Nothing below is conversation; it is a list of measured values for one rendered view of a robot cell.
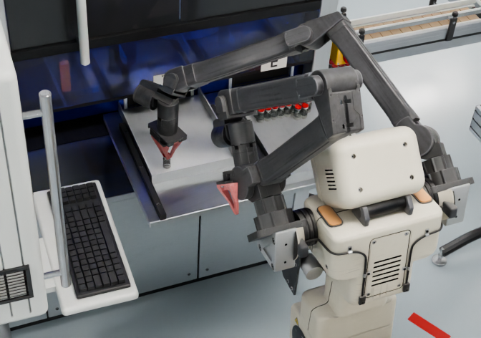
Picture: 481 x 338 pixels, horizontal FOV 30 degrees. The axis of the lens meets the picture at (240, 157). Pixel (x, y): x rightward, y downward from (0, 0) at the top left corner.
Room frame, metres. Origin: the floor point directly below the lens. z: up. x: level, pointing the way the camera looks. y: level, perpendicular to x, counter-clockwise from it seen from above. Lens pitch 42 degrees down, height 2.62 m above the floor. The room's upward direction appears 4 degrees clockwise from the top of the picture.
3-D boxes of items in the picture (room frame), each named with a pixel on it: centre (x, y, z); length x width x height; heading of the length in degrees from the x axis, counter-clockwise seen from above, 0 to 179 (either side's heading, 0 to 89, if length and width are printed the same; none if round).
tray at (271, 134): (2.04, -0.17, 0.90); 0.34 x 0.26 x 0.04; 25
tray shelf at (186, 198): (2.01, 0.01, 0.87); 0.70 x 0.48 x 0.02; 115
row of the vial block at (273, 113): (2.14, -0.12, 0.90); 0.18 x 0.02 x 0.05; 115
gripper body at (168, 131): (1.87, 0.21, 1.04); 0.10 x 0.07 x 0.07; 41
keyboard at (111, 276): (1.64, 0.40, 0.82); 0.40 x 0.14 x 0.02; 23
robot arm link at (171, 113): (1.87, 0.21, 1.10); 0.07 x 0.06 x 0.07; 60
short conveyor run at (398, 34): (2.60, -0.50, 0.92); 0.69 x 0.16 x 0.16; 115
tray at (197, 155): (2.00, 0.19, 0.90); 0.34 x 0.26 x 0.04; 25
